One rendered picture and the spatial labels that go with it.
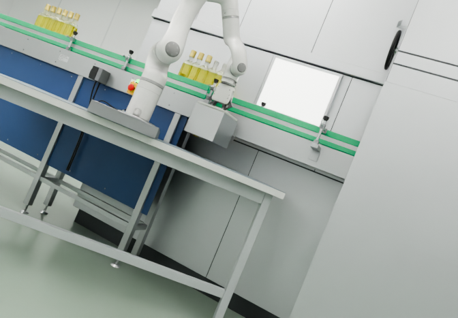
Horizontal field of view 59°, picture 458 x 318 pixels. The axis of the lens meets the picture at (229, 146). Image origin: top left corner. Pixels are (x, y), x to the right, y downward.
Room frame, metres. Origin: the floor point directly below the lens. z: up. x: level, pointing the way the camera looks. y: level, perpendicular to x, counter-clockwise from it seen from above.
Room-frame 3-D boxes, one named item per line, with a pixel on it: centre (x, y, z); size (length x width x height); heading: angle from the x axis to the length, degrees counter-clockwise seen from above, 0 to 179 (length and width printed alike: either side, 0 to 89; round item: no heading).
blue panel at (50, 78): (2.65, 0.99, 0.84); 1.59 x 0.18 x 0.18; 69
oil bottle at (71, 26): (2.83, 1.33, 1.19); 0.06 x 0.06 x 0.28; 69
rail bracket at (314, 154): (2.04, -0.40, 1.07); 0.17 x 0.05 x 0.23; 159
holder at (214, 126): (2.16, 0.12, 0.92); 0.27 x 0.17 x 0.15; 159
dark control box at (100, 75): (2.45, 0.89, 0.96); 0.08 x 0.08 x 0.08; 69
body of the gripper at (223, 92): (2.14, 0.13, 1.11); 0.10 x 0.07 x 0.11; 67
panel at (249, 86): (2.46, -0.03, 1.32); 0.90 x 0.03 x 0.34; 69
